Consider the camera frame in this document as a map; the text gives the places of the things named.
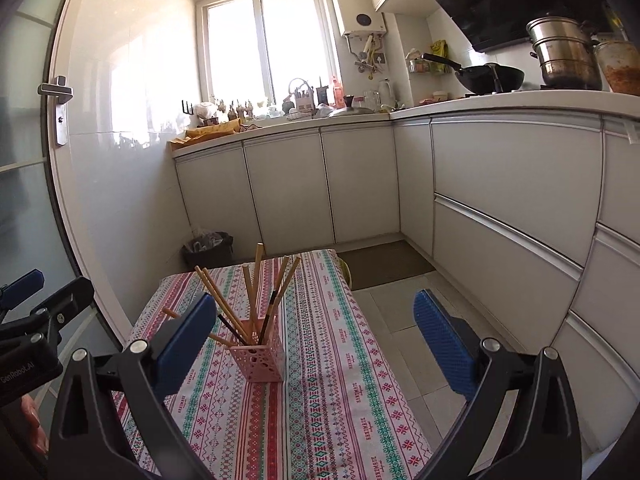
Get black chopstick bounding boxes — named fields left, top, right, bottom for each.
left=217, top=302, right=277, bottom=346

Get wooden chopstick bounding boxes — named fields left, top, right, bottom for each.
left=242, top=264, right=258, bottom=344
left=258, top=256, right=290, bottom=344
left=195, top=266, right=250, bottom=344
left=252, top=242, right=265, bottom=334
left=162, top=306, right=234, bottom=348
left=264, top=256, right=302, bottom=344

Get pink perforated utensil basket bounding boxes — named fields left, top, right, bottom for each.
left=229, top=326, right=285, bottom=384

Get white lower kitchen cabinets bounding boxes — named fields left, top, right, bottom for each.
left=175, top=110, right=639, bottom=451

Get bright kitchen window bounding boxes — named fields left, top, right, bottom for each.
left=196, top=0, right=341, bottom=106

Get person's left hand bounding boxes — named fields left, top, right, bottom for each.
left=20, top=394, right=49, bottom=457

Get black trash bin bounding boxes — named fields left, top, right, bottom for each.
left=181, top=231, right=234, bottom=270

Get brown floor mat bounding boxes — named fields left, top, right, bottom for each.
left=337, top=240, right=435, bottom=290

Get patterned striped tablecloth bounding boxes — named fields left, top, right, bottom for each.
left=112, top=248, right=436, bottom=480

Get yellow stool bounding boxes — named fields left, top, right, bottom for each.
left=338, top=258, right=352, bottom=289

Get black wok pan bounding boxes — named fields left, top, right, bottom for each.
left=422, top=53, right=525, bottom=96

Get glass sliding door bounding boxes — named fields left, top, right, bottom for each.
left=1, top=0, right=124, bottom=358

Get stainless steel steamer pot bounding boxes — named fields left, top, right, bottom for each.
left=526, top=16, right=602, bottom=91

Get glass jar of food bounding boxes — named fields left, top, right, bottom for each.
left=593, top=37, right=640, bottom=96

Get white water heater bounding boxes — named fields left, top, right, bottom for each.
left=332, top=0, right=386, bottom=38

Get silver door handle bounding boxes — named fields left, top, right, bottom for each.
left=37, top=75, right=74, bottom=146

